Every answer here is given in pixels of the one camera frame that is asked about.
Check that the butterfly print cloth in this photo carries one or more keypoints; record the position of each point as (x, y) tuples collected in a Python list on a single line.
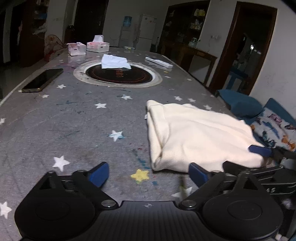
[(275, 129)]

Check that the white tissue sheet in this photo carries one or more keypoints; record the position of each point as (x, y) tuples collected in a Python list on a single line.
[(114, 61)]

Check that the small soft tissue pack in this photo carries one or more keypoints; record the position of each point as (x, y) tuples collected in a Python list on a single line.
[(76, 49)]

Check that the wooden arched cabinet unit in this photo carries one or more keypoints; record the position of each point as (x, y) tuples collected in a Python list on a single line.
[(32, 34)]

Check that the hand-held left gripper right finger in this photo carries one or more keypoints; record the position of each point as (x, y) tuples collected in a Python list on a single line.
[(196, 173)]

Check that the small flat pack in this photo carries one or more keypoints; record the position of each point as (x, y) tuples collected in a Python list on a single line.
[(129, 47)]

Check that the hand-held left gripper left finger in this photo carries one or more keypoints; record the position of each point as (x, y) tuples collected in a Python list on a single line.
[(100, 173)]

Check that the white refrigerator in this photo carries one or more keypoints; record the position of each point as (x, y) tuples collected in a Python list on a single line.
[(145, 32)]

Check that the floor fan with floral cover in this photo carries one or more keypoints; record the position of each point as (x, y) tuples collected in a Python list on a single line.
[(53, 47)]

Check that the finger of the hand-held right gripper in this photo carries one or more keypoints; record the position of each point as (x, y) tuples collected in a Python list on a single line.
[(260, 150), (233, 168)]

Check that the blue water bottle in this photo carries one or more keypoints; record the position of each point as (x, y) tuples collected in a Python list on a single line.
[(127, 21)]

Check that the blue chair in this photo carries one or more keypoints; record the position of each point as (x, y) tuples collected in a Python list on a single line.
[(238, 76)]

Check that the blue cushion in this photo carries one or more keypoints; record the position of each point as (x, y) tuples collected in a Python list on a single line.
[(240, 103)]

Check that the dark wooden door frame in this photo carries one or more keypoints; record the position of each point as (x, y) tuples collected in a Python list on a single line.
[(227, 46)]

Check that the pink and white tissue box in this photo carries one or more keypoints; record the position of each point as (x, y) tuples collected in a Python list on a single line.
[(98, 46)]

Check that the grey star-print tablecloth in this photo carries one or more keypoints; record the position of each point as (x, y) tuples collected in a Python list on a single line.
[(69, 129)]

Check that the dark wooden wall shelf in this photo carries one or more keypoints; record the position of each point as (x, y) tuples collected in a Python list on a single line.
[(182, 20)]

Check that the wooden desk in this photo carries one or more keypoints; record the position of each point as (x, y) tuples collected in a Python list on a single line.
[(198, 54)]

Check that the white remote control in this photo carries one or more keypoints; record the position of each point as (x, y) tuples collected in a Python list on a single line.
[(159, 62)]

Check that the white water dispenser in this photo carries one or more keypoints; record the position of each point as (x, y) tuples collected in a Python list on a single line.
[(125, 38)]

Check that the cream garment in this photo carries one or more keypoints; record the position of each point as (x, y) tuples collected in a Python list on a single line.
[(196, 134)]

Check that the round built-in cooktop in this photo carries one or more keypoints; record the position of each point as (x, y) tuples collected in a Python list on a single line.
[(104, 76)]

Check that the dark wooden door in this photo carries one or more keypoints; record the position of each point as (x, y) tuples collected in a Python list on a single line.
[(91, 20)]

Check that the dark smartphone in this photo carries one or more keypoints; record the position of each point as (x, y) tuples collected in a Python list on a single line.
[(42, 80)]

